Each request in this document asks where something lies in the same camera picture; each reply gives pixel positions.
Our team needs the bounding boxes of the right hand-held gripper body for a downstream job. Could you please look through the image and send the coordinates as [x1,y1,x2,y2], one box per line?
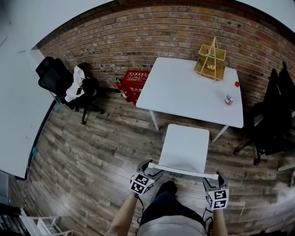
[206,188,230,211]

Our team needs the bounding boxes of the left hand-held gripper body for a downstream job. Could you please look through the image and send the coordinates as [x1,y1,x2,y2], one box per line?
[130,171,154,196]

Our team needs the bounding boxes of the small white stool table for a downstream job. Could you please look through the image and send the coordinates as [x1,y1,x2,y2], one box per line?
[147,124,219,180]

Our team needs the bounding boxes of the person's right forearm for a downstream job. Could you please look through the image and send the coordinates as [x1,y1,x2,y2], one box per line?
[212,208,229,236]

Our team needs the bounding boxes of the person's left forearm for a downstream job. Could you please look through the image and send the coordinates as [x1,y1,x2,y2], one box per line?
[107,192,138,236]

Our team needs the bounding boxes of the black high-back office chair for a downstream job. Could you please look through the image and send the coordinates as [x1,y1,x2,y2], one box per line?
[233,61,295,166]

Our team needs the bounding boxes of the white rectangular table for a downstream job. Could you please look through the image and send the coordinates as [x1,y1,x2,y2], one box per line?
[136,57,244,143]

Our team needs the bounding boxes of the black mesh office chair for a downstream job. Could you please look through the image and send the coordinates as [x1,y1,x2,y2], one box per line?
[35,56,106,125]

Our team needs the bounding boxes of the person's black trousers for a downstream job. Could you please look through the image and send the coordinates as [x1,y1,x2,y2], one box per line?
[139,180,206,228]

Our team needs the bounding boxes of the person's grey shirt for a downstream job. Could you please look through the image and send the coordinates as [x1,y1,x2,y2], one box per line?
[137,215,206,236]

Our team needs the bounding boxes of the grey table white legs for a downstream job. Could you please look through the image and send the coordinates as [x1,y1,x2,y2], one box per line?
[277,110,295,172]

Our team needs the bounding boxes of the red fire extinguisher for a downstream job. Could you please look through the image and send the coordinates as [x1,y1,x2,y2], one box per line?
[116,77,132,103]

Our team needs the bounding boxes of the red metal box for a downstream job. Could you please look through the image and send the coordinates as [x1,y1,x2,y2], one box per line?
[124,70,150,106]

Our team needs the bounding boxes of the clear bottle red cap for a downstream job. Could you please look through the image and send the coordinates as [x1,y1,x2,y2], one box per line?
[224,81,241,106]

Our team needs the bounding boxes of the black jacket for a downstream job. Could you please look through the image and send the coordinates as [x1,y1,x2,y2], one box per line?
[265,61,295,155]

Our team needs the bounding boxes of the white cloth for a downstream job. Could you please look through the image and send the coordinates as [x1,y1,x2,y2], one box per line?
[64,65,86,102]

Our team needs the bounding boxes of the black cable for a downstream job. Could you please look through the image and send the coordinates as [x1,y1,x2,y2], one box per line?
[202,206,214,236]
[136,194,145,225]

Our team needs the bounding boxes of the white metal frame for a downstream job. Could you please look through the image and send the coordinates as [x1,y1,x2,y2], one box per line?
[19,208,77,236]

